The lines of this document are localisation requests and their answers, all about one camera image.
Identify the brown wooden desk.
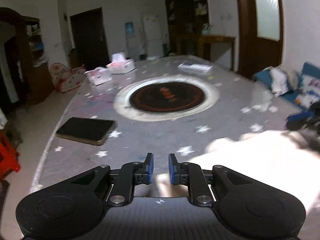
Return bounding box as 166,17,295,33
176,34,237,70

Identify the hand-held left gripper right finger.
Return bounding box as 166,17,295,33
168,153,253,207

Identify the leaf-patterned cushion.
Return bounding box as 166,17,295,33
294,75,320,108

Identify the dark wooden door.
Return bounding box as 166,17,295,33
69,7,110,70

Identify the white refrigerator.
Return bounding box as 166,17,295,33
142,15,163,57

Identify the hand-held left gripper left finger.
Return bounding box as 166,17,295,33
70,152,154,207

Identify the red plastic stool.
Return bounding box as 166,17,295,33
0,130,21,180

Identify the brown door with frosted glass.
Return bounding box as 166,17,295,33
235,0,284,79

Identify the cream white garment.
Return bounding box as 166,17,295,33
135,129,320,230

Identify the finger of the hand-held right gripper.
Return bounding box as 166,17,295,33
286,111,315,130

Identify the spotted white cloth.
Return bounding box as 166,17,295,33
269,66,290,95

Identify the blue sofa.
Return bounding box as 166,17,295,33
252,62,320,113

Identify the dark wooden bookshelf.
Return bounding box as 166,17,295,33
165,0,210,55

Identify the round built-in induction cooker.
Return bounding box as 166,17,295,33
114,74,220,122

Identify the white soft tissue pack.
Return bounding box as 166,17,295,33
85,67,112,85

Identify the grey star-printed tablecloth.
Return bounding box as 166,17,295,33
30,54,320,200

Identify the dark smartphone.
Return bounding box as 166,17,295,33
55,117,118,146

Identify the white remote control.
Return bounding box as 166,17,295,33
177,62,213,73

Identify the dark shelf with clutter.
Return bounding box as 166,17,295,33
15,15,54,105

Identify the white water dispenser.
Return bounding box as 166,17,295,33
126,34,142,60

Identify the pink patterned play tent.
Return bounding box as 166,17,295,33
50,62,87,93

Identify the white tissue box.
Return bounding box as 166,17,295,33
106,52,136,74

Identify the grey beige cloth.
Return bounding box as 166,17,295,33
287,70,304,90

